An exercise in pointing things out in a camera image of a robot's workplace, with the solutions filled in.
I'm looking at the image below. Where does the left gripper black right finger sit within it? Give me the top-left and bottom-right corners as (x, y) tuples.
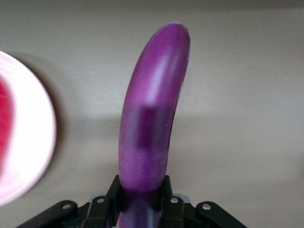
(159, 175), (186, 228)

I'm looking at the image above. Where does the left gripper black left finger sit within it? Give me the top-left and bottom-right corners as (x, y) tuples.
(82, 174), (123, 228)

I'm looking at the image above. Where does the long purple eggplant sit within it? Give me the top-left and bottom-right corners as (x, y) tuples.
(118, 21), (191, 228)

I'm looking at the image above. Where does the red chili pepper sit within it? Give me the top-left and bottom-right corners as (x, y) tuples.
(0, 78), (14, 174)

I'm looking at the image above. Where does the pink round plate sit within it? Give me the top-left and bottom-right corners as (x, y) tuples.
(0, 50), (57, 207)

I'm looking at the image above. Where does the brown table cover cloth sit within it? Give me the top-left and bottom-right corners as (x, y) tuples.
(0, 0), (304, 228)

